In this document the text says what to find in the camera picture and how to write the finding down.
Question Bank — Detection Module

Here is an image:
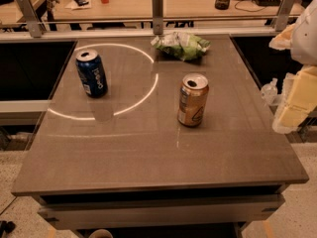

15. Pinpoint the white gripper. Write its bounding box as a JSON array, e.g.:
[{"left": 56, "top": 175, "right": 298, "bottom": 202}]
[{"left": 268, "top": 0, "right": 317, "bottom": 134}]

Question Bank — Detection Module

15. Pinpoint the orange soda can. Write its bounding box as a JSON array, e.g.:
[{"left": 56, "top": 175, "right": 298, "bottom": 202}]
[{"left": 177, "top": 73, "right": 209, "bottom": 127}]

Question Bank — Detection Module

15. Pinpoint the blue Pepsi can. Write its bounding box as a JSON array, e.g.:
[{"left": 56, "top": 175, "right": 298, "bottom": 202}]
[{"left": 75, "top": 49, "right": 108, "bottom": 98}]

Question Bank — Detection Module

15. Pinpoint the clear plastic bottle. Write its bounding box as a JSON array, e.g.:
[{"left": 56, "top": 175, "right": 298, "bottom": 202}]
[{"left": 261, "top": 78, "right": 278, "bottom": 105}]

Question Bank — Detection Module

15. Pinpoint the black mesh pen cup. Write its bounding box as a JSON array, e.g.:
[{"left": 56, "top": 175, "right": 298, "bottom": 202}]
[{"left": 215, "top": 0, "right": 231, "bottom": 10}]

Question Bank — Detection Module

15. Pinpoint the green chip bag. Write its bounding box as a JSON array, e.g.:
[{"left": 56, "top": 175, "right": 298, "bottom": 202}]
[{"left": 151, "top": 32, "right": 210, "bottom": 61}]

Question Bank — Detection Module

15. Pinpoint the right metal rail bracket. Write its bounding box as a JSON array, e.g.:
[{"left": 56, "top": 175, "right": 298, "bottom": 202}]
[{"left": 271, "top": 0, "right": 295, "bottom": 32}]

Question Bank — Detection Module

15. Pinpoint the metal rail bracket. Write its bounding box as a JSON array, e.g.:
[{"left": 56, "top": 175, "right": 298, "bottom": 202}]
[
  {"left": 152, "top": 0, "right": 163, "bottom": 35},
  {"left": 271, "top": 0, "right": 295, "bottom": 32},
  {"left": 16, "top": 0, "right": 45, "bottom": 38}
]

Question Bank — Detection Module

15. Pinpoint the black cable on desk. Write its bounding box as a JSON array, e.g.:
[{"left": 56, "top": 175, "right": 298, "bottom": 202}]
[{"left": 234, "top": 0, "right": 267, "bottom": 13}]

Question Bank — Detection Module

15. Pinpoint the middle metal rail bracket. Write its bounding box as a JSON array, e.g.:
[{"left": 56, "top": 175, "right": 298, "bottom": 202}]
[{"left": 152, "top": 0, "right": 163, "bottom": 35}]

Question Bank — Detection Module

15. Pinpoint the grey table drawer frame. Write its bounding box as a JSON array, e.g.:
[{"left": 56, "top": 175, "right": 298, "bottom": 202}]
[{"left": 39, "top": 186, "right": 284, "bottom": 230}]

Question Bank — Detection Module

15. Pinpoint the left metal rail bracket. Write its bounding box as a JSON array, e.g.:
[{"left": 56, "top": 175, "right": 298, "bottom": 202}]
[{"left": 16, "top": 0, "right": 45, "bottom": 38}]

